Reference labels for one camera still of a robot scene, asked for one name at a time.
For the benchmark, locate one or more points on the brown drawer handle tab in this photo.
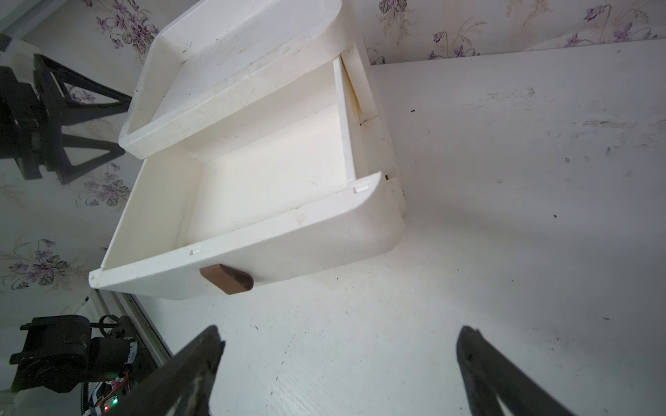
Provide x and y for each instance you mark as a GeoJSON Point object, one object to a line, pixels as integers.
{"type": "Point", "coordinates": [231, 281]}

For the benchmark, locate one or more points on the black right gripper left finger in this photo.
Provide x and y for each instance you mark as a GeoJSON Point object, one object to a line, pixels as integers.
{"type": "Point", "coordinates": [183, 385]}

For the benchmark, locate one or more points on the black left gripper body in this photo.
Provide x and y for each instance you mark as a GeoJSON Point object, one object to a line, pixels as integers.
{"type": "Point", "coordinates": [18, 123]}

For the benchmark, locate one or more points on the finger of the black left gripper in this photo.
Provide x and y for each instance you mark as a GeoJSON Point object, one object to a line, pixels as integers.
{"type": "Point", "coordinates": [71, 98]}
{"type": "Point", "coordinates": [70, 157]}

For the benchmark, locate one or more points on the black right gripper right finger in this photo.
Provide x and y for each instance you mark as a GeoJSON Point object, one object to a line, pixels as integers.
{"type": "Point", "coordinates": [492, 381]}

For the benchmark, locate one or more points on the white plastic drawer cabinet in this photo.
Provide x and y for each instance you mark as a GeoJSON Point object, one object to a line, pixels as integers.
{"type": "Point", "coordinates": [220, 57]}

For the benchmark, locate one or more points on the white top drawer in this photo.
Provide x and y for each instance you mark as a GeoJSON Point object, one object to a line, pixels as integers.
{"type": "Point", "coordinates": [296, 183]}

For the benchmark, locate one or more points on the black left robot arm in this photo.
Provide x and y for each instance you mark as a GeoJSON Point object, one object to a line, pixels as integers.
{"type": "Point", "coordinates": [59, 352]}

